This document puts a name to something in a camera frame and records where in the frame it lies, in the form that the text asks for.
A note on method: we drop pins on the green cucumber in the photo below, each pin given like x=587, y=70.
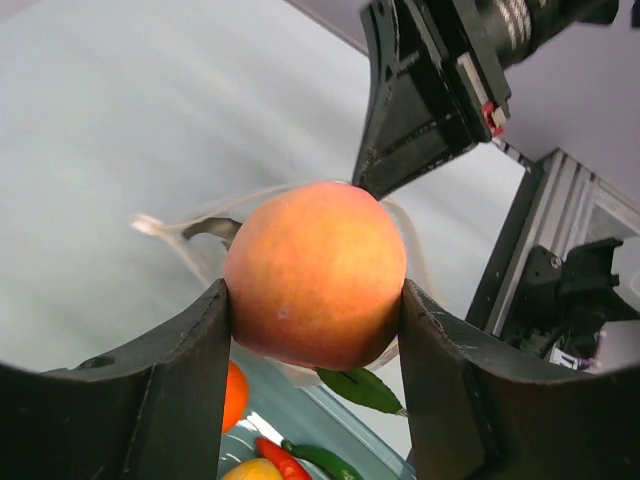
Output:
x=330, y=463

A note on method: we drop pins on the orange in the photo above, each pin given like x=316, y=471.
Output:
x=237, y=396

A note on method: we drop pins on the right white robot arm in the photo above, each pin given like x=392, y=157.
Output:
x=560, y=306

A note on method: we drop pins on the grey toy fish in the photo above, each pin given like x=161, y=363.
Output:
x=224, y=228

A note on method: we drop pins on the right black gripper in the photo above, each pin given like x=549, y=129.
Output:
x=466, y=46

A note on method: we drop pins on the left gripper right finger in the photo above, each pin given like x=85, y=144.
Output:
x=480, y=409

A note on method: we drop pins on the blue transparent plastic bin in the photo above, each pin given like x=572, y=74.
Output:
x=277, y=410

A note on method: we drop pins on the peach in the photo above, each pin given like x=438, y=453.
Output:
x=315, y=276

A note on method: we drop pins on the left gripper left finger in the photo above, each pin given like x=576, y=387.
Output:
x=149, y=409

